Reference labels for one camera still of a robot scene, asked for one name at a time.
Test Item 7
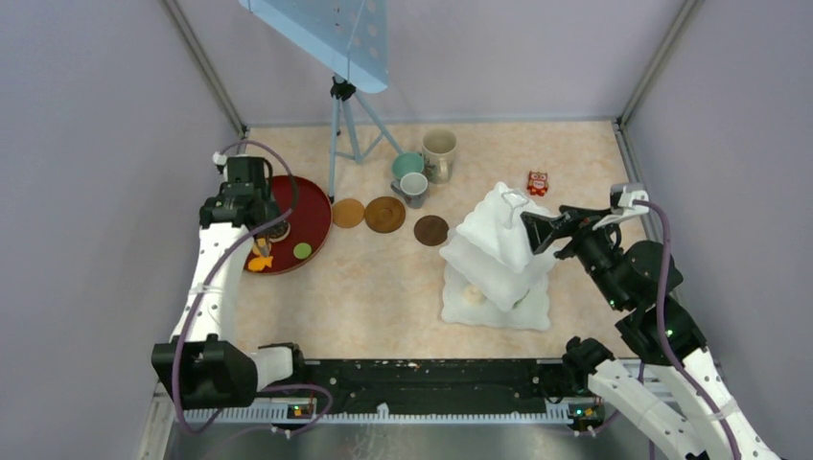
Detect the round green macaron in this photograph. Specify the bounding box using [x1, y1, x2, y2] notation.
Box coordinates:
[292, 242, 313, 260]

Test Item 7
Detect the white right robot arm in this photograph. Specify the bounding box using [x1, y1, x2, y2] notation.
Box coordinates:
[521, 198, 778, 459]

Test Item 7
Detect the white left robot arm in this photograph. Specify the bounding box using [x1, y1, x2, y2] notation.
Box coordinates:
[151, 155, 308, 410]

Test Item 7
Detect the medium brown wooden coaster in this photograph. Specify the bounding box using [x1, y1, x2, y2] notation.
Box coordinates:
[364, 196, 406, 234]

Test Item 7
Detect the teal ceramic cup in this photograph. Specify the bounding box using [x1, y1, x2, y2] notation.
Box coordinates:
[390, 152, 424, 180]

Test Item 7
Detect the grey ceramic cup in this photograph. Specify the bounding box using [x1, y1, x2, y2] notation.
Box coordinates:
[390, 172, 429, 209]

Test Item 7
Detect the dark brown wooden coaster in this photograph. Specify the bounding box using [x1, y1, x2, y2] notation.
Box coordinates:
[413, 215, 450, 246]

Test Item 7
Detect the round red lacquer tray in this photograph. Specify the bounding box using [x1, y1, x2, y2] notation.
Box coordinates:
[244, 176, 333, 275]

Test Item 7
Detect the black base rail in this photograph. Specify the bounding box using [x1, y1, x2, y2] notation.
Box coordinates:
[258, 358, 592, 415]

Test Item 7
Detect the chocolate sprinkled donut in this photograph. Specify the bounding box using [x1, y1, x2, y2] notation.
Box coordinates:
[266, 220, 291, 243]

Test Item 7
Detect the beige ceramic mug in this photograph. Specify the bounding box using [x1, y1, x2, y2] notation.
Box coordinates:
[422, 128, 457, 184]

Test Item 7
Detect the white tiered serving stand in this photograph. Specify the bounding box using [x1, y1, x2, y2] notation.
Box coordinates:
[439, 182, 558, 332]

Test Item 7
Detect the blue perforated panel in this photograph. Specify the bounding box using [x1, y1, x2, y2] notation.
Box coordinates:
[240, 0, 390, 94]

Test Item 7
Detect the blue tripod stand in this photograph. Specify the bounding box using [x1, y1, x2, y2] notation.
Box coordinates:
[329, 74, 405, 173]

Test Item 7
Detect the light wooden coaster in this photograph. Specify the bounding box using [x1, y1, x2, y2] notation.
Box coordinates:
[332, 198, 365, 228]

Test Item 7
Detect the orange fish-shaped cookie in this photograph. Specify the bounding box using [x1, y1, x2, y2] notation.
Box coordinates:
[245, 256, 273, 273]

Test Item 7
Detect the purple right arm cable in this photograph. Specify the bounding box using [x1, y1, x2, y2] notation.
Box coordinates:
[635, 199, 744, 460]

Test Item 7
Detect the white cream puff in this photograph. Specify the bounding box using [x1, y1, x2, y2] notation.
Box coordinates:
[461, 285, 485, 306]

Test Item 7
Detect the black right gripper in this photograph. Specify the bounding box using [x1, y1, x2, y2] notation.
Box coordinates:
[520, 204, 627, 310]

